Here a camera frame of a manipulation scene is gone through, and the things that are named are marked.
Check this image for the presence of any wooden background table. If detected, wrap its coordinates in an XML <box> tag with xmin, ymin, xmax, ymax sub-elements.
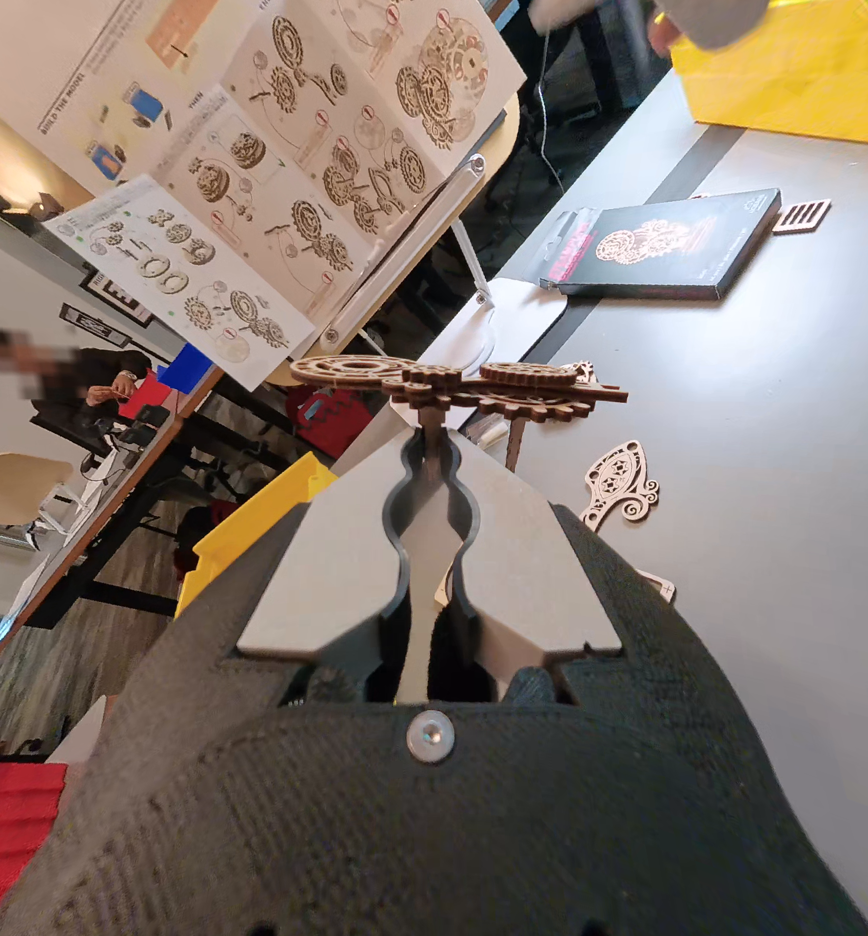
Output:
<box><xmin>0</xmin><ymin>366</ymin><xmax>226</xmax><ymax>659</ymax></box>

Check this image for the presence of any white hanging cable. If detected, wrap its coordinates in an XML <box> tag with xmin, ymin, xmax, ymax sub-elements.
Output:
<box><xmin>538</xmin><ymin>29</ymin><xmax>567</xmax><ymax>193</ymax></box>

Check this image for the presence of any red box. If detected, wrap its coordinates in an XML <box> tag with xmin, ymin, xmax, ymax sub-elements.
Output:
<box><xmin>116</xmin><ymin>369</ymin><xmax>172</xmax><ymax>421</ymax></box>

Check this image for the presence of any blue box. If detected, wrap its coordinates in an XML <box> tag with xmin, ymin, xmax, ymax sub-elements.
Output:
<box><xmin>158</xmin><ymin>344</ymin><xmax>212</xmax><ymax>389</ymax></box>

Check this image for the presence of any ornate wooden paddle piece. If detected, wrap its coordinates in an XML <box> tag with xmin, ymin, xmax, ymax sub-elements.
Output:
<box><xmin>580</xmin><ymin>439</ymin><xmax>660</xmax><ymax>533</ymax></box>

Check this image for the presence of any wooden gear assembly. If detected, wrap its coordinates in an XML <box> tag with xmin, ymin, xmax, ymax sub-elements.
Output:
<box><xmin>289</xmin><ymin>354</ymin><xmax>629</xmax><ymax>476</ymax></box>

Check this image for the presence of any small slotted wooden piece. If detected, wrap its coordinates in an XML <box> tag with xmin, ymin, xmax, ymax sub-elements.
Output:
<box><xmin>770</xmin><ymin>197</ymin><xmax>832</xmax><ymax>235</ymax></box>

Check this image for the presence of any white book stand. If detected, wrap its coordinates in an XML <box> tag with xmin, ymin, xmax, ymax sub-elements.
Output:
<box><xmin>266</xmin><ymin>94</ymin><xmax>568</xmax><ymax>387</ymax></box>

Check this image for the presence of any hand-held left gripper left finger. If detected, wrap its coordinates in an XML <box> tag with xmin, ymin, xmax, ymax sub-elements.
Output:
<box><xmin>237</xmin><ymin>426</ymin><xmax>424</xmax><ymax>697</ymax></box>

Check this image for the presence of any black framed wall picture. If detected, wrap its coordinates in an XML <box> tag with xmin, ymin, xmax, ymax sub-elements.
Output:
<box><xmin>59</xmin><ymin>303</ymin><xmax>129</xmax><ymax>348</ymax></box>
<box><xmin>79</xmin><ymin>271</ymin><xmax>153</xmax><ymax>326</ymax></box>

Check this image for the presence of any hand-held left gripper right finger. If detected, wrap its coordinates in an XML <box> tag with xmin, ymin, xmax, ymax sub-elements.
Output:
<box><xmin>433</xmin><ymin>426</ymin><xmax>624</xmax><ymax>697</ymax></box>

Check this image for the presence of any paper instruction sheet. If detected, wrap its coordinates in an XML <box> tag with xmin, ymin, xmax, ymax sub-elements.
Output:
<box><xmin>39</xmin><ymin>0</ymin><xmax>526</xmax><ymax>392</ymax></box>

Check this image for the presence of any grey desk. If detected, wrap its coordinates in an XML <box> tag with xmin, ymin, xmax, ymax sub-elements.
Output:
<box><xmin>335</xmin><ymin>69</ymin><xmax>868</xmax><ymax>936</ymax></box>

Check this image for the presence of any beige chair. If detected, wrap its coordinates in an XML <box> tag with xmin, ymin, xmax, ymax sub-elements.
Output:
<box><xmin>0</xmin><ymin>453</ymin><xmax>77</xmax><ymax>549</ymax></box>

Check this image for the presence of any red knitted cloth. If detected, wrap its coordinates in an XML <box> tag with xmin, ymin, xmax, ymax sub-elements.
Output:
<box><xmin>0</xmin><ymin>744</ymin><xmax>65</xmax><ymax>918</ymax></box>

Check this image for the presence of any black puzzle box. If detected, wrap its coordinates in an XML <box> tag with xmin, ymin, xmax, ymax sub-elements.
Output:
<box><xmin>525</xmin><ymin>188</ymin><xmax>782</xmax><ymax>301</ymax></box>

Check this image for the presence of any red bag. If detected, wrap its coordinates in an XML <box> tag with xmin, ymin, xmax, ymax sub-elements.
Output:
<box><xmin>285</xmin><ymin>386</ymin><xmax>373</xmax><ymax>460</ymax></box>

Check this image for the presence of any yellow plastic bin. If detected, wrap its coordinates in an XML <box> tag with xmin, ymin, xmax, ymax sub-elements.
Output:
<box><xmin>671</xmin><ymin>0</ymin><xmax>868</xmax><ymax>147</ymax></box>
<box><xmin>174</xmin><ymin>452</ymin><xmax>338</xmax><ymax>619</ymax></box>

